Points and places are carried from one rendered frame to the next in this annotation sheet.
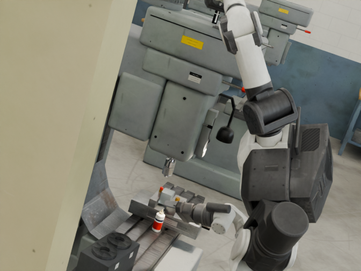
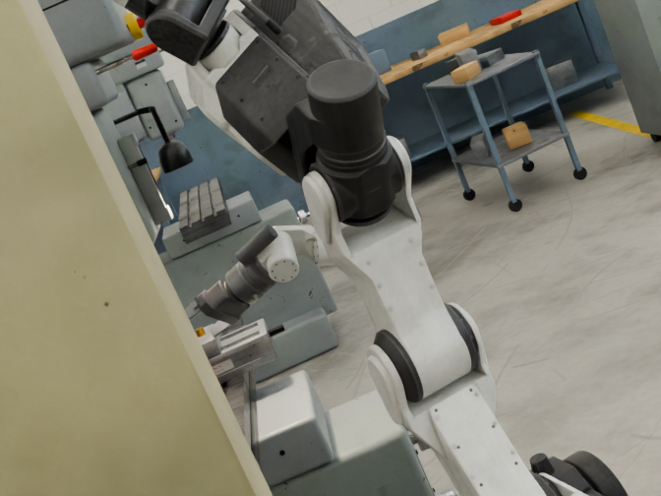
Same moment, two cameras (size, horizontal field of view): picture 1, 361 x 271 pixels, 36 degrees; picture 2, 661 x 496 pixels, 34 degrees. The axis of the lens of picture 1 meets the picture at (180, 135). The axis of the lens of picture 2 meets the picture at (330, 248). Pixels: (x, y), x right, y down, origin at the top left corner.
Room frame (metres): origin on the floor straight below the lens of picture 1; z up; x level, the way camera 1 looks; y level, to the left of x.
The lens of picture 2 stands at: (-0.18, 0.13, 1.68)
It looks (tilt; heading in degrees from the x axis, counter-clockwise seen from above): 13 degrees down; 347
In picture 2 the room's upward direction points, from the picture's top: 24 degrees counter-clockwise
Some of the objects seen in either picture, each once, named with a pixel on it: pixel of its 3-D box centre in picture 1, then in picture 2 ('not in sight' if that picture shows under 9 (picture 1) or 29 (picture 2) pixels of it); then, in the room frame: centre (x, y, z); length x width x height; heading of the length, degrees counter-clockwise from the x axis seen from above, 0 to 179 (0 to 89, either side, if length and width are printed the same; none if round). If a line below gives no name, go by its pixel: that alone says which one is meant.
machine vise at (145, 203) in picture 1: (168, 209); (203, 359); (2.42, -0.05, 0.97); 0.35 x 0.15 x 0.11; 79
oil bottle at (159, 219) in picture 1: (159, 219); not in sight; (2.30, -0.02, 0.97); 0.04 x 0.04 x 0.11
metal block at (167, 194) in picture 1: (166, 197); not in sight; (2.43, -0.03, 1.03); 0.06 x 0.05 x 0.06; 169
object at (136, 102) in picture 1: (143, 101); not in sight; (2.34, 0.20, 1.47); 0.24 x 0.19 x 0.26; 167
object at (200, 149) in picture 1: (206, 132); (145, 178); (2.27, -0.10, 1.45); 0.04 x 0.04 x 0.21; 77
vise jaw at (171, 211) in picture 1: (175, 205); (206, 342); (2.42, -0.08, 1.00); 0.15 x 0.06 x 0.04; 169
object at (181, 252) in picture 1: (141, 254); (223, 453); (2.29, 0.01, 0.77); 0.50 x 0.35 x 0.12; 77
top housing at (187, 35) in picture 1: (204, 40); (20, 48); (2.30, 0.02, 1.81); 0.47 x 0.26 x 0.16; 77
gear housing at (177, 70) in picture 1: (189, 68); (35, 109); (2.30, 0.05, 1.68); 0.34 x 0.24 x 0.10; 77
